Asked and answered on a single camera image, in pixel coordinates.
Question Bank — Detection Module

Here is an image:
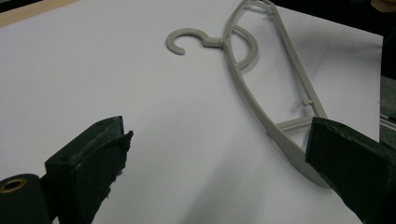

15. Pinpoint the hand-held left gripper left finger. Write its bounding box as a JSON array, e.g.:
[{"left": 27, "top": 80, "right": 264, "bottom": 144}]
[{"left": 44, "top": 115, "right": 134, "bottom": 224}]

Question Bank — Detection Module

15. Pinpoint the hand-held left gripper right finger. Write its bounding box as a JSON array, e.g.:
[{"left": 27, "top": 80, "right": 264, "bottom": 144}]
[{"left": 304, "top": 116, "right": 396, "bottom": 224}]

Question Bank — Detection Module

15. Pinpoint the grey plastic clothes hanger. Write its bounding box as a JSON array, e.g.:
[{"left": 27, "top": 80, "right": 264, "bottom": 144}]
[{"left": 164, "top": 0, "right": 332, "bottom": 189}]

